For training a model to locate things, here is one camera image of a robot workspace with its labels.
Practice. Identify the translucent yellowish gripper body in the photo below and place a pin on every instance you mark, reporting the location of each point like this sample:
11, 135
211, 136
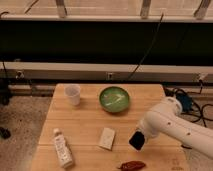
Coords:
142, 131

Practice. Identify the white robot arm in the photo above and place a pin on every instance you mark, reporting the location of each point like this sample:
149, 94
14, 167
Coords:
163, 117

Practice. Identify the white sponge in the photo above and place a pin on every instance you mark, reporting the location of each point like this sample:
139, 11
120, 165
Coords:
107, 138

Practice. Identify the red chili pepper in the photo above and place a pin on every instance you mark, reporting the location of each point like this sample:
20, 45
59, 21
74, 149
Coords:
132, 166

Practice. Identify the green bowl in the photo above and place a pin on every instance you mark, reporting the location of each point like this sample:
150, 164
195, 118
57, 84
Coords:
114, 99

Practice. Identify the blue power box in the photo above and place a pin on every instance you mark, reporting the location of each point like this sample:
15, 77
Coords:
185, 101

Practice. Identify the translucent plastic cup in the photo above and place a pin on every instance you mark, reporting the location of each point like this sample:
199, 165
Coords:
72, 92

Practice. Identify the white plastic bottle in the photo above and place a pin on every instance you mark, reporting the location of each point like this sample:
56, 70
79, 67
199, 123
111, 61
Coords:
62, 150

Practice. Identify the black object on floor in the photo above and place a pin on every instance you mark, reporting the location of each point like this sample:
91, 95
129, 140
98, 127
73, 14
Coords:
5, 133

